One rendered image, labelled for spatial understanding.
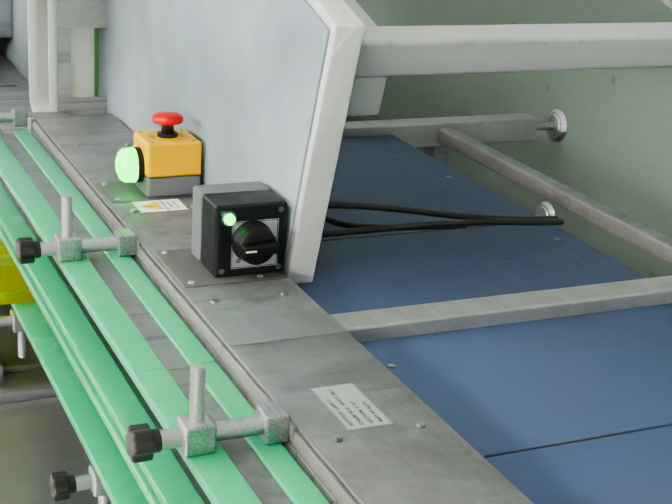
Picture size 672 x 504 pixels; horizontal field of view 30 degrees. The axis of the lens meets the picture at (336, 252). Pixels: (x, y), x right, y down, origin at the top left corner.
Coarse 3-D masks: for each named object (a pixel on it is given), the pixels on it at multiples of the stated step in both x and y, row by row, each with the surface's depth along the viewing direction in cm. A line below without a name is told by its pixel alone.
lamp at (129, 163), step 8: (120, 152) 156; (128, 152) 155; (136, 152) 156; (120, 160) 155; (128, 160) 155; (136, 160) 155; (120, 168) 155; (128, 168) 155; (136, 168) 155; (144, 168) 156; (120, 176) 156; (128, 176) 155; (136, 176) 156
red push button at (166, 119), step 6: (156, 114) 156; (162, 114) 156; (168, 114) 156; (174, 114) 156; (180, 114) 157; (156, 120) 155; (162, 120) 155; (168, 120) 155; (174, 120) 155; (180, 120) 156; (162, 126) 157; (168, 126) 157; (162, 132) 157; (168, 132) 157
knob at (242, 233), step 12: (240, 228) 130; (252, 228) 129; (264, 228) 129; (240, 240) 129; (252, 240) 129; (264, 240) 129; (240, 252) 129; (252, 252) 128; (264, 252) 129; (276, 252) 129; (252, 264) 130
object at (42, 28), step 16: (32, 0) 206; (48, 0) 192; (32, 16) 207; (48, 16) 193; (32, 32) 208; (48, 32) 194; (32, 48) 209; (48, 48) 194; (32, 64) 210; (48, 64) 211; (32, 80) 211; (48, 80) 212; (32, 96) 212
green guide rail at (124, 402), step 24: (0, 192) 185; (0, 216) 175; (24, 216) 176; (24, 264) 159; (48, 264) 158; (48, 288) 150; (72, 288) 152; (72, 312) 144; (72, 336) 138; (96, 336) 138; (96, 360) 132; (96, 384) 127; (120, 384) 127; (120, 408) 122; (144, 408) 123; (120, 432) 119; (168, 456) 114; (168, 480) 110; (192, 480) 111
